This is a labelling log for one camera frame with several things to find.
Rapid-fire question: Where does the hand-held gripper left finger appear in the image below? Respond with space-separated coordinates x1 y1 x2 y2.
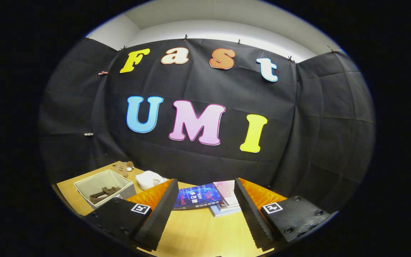
84 178 180 251

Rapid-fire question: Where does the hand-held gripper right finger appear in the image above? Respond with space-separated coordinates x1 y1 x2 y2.
234 178 338 250

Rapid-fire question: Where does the brown fluffy shoe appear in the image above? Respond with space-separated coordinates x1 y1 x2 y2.
100 186 121 197
89 192 111 205

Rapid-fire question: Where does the grey fabric storage box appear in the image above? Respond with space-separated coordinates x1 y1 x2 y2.
74 170 136 210

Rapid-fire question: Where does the white book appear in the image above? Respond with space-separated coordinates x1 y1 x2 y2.
220 202 242 212

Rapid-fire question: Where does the light blue book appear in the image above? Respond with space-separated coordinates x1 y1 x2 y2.
209 204 242 217

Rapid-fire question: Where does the white plush toy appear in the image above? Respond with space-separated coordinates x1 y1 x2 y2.
135 171 167 191

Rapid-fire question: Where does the pink cover book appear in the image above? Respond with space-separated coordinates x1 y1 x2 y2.
213 180 240 207

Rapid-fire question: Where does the dark blue book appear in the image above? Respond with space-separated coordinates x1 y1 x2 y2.
173 183 224 211

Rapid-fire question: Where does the small brown plush toy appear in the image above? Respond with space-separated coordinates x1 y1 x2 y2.
113 161 135 178

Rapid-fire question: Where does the row of black cloth clips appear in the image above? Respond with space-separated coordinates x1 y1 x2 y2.
86 34 336 65

